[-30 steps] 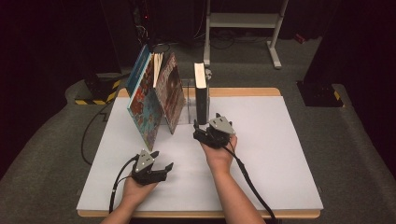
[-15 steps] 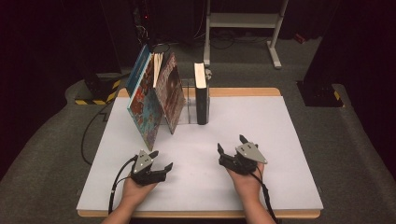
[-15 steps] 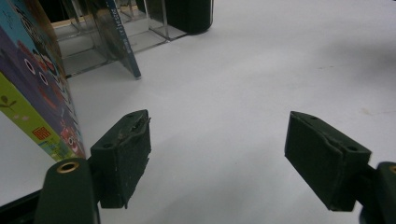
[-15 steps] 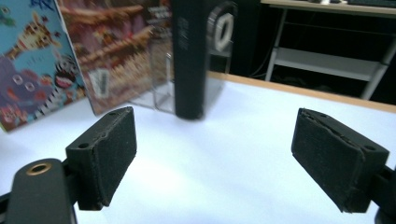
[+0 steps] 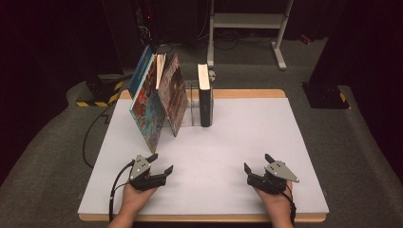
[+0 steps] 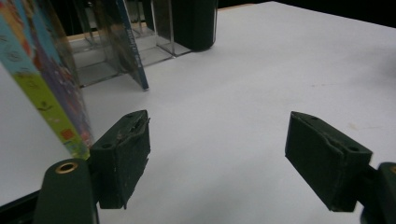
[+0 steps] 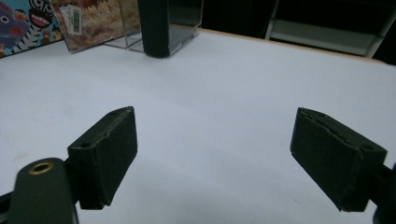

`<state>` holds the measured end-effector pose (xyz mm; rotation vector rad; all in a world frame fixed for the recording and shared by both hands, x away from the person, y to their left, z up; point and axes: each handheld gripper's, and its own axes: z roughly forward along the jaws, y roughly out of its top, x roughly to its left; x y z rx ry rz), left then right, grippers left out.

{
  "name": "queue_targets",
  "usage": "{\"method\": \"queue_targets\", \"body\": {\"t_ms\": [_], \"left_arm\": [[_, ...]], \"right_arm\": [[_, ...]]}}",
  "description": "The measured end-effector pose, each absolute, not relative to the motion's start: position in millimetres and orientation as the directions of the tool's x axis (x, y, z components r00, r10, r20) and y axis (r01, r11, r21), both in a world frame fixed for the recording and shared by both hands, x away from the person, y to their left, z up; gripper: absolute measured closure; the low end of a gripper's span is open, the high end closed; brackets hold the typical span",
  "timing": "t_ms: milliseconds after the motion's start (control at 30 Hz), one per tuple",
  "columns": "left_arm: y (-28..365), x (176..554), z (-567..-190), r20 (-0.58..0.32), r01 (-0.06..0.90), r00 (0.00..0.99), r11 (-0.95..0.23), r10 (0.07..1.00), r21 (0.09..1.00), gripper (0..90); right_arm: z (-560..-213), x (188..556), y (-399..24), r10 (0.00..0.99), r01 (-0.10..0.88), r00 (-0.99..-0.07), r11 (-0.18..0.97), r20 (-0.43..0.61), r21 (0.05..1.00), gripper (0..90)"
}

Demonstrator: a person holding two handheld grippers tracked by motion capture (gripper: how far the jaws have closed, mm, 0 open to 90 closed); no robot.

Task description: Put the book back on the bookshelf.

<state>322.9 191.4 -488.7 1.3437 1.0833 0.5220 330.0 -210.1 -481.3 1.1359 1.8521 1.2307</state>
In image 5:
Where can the purple paperback book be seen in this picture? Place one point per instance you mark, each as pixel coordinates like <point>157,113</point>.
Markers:
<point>174,98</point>

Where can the black yellow-striped post base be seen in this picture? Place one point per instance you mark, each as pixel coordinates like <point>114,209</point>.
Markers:
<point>326,98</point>
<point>101,91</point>

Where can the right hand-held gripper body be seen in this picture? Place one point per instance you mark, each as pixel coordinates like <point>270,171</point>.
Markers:
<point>272,180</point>

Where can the person's right hand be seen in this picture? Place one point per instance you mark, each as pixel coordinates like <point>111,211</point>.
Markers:
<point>277,202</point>

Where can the clear acrylic book rack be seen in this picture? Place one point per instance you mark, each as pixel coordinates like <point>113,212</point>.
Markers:
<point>194,109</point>

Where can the dark blue picture book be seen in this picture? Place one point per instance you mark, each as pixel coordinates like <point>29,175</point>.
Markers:
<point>141,69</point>

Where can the white metal stand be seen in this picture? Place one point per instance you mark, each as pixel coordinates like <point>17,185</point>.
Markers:
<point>247,20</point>

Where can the person's left hand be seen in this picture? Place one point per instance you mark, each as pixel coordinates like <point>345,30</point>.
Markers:
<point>138,199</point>

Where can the green and sky-blue picture book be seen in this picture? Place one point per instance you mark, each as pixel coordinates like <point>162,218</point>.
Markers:
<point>149,117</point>

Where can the small white floor object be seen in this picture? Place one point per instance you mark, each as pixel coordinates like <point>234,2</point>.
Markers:
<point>213,75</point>

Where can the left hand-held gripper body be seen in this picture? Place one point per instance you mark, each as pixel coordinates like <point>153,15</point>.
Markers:
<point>145,180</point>

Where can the black hardcover notebook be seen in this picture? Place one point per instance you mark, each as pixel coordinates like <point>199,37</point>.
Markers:
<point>205,101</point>

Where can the small red floor object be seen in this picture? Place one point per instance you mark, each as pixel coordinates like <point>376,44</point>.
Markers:
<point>305,39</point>

